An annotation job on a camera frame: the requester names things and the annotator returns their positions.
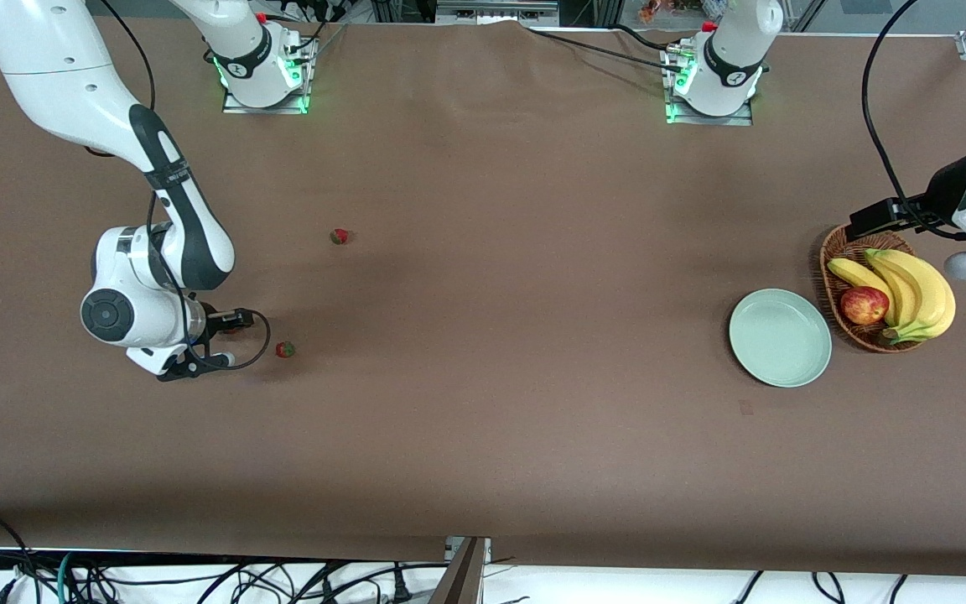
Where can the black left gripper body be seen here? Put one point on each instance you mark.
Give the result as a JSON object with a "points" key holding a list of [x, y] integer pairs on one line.
{"points": [[941, 195]]}

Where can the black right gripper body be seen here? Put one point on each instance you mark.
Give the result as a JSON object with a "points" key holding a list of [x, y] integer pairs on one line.
{"points": [[213, 320]]}

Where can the red strawberry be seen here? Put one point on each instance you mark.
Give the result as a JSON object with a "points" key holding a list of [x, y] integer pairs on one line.
{"points": [[285, 349], [340, 236]]}

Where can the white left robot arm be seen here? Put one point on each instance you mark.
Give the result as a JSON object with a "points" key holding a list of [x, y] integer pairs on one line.
{"points": [[726, 50]]}

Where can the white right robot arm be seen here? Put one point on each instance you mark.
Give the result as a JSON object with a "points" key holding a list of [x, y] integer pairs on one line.
{"points": [[55, 75]]}

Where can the pale green plate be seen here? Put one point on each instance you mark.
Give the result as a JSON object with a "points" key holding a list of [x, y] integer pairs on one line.
{"points": [[781, 337]]}

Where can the brown wicker basket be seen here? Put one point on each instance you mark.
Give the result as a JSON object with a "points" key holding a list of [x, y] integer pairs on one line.
{"points": [[848, 247]]}

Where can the yellow banana bunch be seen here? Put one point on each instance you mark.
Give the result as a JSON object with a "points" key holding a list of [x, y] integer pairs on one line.
{"points": [[923, 289]]}

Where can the red apple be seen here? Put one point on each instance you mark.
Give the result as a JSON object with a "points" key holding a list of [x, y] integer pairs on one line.
{"points": [[864, 305]]}

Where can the brown table cloth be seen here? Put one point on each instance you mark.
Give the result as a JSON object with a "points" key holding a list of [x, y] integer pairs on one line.
{"points": [[483, 377]]}

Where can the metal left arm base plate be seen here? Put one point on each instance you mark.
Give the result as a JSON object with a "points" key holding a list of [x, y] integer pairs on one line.
{"points": [[709, 120]]}

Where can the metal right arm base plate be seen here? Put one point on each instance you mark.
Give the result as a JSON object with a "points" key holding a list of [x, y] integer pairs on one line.
{"points": [[265, 108]]}

